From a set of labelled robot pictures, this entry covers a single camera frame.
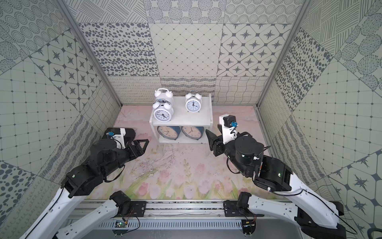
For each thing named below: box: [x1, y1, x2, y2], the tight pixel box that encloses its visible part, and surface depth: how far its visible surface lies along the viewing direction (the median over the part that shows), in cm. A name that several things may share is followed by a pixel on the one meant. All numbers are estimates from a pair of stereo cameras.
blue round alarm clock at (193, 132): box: [181, 125, 205, 140], surface depth 80 cm
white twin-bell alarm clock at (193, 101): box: [185, 90, 203, 113], surface depth 69 cm
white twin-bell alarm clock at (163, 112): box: [152, 99, 174, 123], surface depth 65 cm
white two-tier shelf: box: [149, 93, 214, 144], surface depth 71 cm
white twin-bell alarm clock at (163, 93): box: [154, 88, 175, 109], surface depth 69 cm
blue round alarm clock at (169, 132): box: [157, 125, 182, 141], surface depth 79 cm
